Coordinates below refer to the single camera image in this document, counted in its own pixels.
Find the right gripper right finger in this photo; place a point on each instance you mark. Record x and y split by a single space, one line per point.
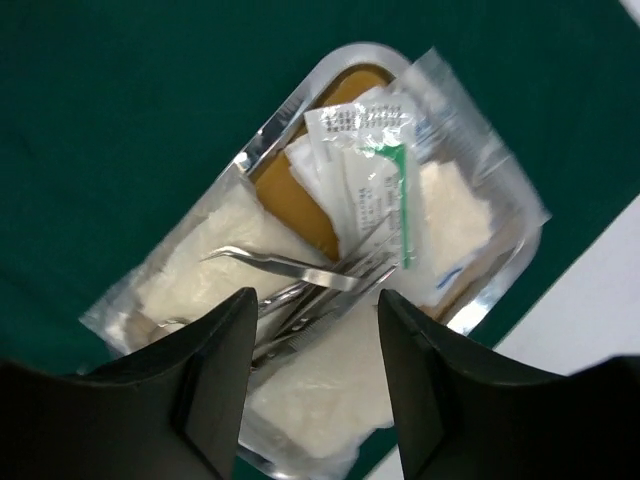
461 410

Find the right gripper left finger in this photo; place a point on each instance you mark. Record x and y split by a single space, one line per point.
173 408

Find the curved pointed silver tweezers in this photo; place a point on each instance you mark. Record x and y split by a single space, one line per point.
288 267

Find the silver instrument tray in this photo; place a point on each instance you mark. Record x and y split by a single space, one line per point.
469 302

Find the green surgical cloth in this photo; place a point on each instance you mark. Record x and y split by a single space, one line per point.
117 115

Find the white gauze pad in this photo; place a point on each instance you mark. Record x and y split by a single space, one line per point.
314 412
179 282

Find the serrated silver tissue forceps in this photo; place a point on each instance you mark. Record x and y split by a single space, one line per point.
355 263

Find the silver scissors in tray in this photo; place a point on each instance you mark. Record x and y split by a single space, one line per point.
318 312

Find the foil packet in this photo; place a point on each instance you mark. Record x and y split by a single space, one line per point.
478 202

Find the tan silicone suture pad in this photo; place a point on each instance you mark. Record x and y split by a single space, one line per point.
283 196

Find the white green suture packet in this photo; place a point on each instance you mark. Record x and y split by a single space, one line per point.
365 157

